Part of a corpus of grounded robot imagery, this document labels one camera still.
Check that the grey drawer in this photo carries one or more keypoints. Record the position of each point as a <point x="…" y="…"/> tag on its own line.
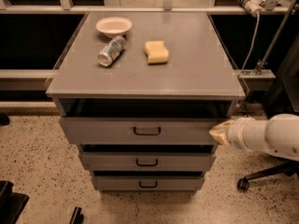
<point x="91" y="121"/>
<point x="173" y="158"/>
<point x="148" y="181"/>

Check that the black object bottom left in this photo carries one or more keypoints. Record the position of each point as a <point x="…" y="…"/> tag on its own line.
<point x="11" y="203"/>

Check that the metal diagonal rod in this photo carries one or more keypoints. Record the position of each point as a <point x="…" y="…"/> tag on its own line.
<point x="261" y="64"/>

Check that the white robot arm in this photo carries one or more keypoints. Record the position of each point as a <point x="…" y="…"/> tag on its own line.
<point x="278" y="136"/>

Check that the yellow sponge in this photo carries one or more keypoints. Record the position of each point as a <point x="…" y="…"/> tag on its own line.
<point x="156" y="52"/>

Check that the white paper bowl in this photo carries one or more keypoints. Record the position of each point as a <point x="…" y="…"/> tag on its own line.
<point x="113" y="26"/>

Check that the white power strip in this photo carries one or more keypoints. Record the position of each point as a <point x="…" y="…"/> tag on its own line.
<point x="253" y="7"/>

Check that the grey bottom drawer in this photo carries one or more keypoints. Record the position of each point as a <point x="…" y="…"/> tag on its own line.
<point x="148" y="181"/>

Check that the grey middle drawer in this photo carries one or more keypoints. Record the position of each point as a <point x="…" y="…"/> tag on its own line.
<point x="173" y="158"/>

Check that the grey top drawer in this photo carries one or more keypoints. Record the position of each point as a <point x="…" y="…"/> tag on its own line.
<point x="91" y="121"/>

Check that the grey drawer cabinet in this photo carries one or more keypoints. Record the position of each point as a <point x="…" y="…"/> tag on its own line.
<point x="197" y="68"/>

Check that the black caster left edge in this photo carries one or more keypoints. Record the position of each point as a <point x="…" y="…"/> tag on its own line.
<point x="4" y="119"/>

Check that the small black floor object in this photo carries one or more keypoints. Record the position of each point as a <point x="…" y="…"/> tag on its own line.
<point x="77" y="217"/>

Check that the black office chair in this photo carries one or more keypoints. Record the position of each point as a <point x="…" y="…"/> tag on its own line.
<point x="289" y="168"/>

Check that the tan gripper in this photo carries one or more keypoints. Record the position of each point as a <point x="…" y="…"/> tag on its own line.
<point x="235" y="133"/>

